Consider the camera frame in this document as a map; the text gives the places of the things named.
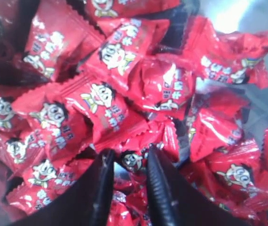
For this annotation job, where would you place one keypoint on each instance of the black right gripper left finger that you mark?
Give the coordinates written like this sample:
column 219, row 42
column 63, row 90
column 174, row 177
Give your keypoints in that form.
column 86, row 203

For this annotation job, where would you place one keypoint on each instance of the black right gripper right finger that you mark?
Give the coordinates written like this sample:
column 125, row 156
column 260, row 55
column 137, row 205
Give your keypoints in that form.
column 172, row 201

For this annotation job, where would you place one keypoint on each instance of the red candy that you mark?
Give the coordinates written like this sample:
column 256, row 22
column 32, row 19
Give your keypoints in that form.
column 161, row 84
column 136, row 161
column 233, row 58
column 129, row 41
column 58, row 39
column 113, row 120

